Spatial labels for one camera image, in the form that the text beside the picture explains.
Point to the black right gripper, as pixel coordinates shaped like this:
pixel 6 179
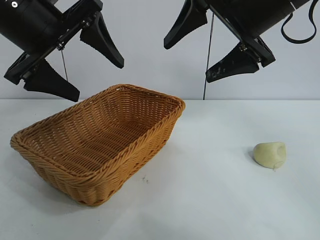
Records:
pixel 250 15

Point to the pale yellow egg yolk pastry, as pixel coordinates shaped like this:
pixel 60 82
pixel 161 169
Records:
pixel 267 155

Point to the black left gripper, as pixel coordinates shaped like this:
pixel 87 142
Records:
pixel 30 22

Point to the woven tan wicker basket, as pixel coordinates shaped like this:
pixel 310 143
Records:
pixel 100 140

